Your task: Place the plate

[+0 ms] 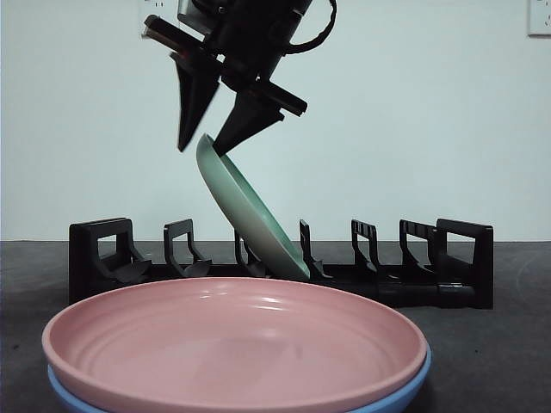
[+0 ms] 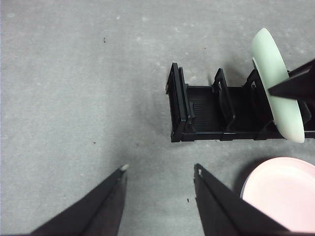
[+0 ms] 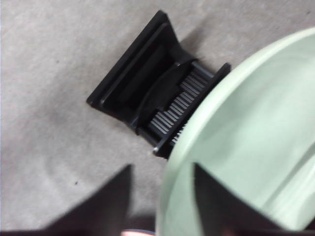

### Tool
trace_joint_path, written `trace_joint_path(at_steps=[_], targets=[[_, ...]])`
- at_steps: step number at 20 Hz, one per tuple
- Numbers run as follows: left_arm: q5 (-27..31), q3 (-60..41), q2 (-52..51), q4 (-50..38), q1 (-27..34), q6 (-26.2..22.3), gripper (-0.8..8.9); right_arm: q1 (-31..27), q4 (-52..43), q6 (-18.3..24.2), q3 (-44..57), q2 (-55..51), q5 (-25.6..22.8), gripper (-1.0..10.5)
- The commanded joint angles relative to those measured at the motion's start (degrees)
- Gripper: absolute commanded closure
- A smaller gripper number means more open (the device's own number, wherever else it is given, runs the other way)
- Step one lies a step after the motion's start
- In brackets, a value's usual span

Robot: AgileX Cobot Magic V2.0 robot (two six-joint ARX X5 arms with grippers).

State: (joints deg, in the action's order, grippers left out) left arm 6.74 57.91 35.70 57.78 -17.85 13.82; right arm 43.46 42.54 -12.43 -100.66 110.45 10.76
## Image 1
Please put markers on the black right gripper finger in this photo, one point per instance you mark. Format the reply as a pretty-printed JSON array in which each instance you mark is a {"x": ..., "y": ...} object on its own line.
[
  {"x": 196, "y": 99},
  {"x": 249, "y": 120}
]

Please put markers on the green plate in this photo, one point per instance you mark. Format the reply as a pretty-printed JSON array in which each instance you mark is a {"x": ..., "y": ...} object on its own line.
[{"x": 245, "y": 215}]

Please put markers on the pink plate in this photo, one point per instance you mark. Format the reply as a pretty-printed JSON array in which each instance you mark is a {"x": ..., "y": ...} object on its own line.
[{"x": 237, "y": 340}]

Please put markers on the blue plate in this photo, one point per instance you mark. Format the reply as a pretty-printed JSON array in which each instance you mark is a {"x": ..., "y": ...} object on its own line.
[{"x": 415, "y": 378}]

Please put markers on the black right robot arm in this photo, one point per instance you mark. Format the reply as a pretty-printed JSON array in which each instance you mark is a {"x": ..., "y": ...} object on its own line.
[{"x": 258, "y": 26}]

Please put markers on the black plate rack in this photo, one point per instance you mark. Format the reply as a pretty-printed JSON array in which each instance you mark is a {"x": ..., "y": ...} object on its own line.
[{"x": 452, "y": 297}]

